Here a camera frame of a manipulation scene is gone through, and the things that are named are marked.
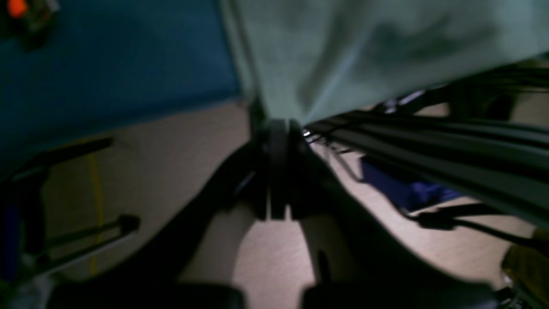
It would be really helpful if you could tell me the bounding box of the light green T-shirt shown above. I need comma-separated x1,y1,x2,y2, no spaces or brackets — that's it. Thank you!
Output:
220,0,549,124

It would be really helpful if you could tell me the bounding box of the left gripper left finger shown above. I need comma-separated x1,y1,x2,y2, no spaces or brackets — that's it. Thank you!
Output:
81,129,280,297

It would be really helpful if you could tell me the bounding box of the black aluminium frame rail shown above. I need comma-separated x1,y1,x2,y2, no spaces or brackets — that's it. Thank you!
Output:
306,63,549,229

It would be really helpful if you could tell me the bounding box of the blue table cloth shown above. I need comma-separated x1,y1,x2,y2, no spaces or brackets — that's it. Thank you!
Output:
0,0,241,176

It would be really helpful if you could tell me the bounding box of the orange black clamp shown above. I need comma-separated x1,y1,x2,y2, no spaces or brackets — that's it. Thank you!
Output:
0,0,60,50

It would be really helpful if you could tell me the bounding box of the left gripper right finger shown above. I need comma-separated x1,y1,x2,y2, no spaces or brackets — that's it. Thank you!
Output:
279,121,493,297

